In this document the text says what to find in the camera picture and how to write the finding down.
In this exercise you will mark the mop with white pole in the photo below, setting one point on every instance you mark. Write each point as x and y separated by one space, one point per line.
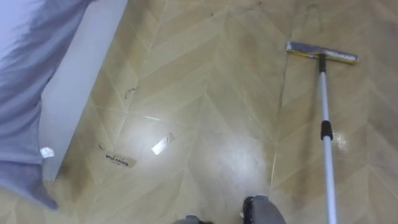
325 109

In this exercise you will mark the white floor tape strip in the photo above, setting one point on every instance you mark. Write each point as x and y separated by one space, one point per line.
162 144

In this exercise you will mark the floor tape label with writing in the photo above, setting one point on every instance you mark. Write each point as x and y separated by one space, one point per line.
120 159

